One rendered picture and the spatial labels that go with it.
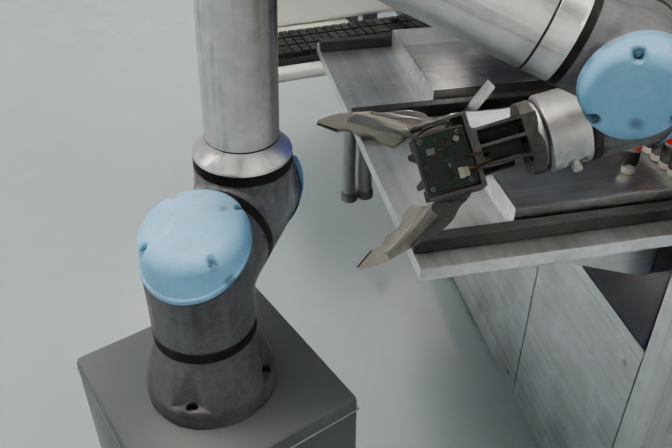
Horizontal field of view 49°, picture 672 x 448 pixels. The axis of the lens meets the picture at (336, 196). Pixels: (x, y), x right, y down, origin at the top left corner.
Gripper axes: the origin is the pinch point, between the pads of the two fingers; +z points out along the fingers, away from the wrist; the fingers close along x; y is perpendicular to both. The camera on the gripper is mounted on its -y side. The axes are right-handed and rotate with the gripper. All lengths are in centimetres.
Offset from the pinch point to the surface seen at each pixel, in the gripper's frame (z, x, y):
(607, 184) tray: -35.1, 6.1, -34.8
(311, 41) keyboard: 2, -41, -83
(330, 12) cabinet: -3, -51, -98
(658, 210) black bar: -38.4, 11.2, -27.4
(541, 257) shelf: -21.3, 12.7, -22.6
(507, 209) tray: -19.4, 5.7, -25.7
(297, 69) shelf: 6, -35, -78
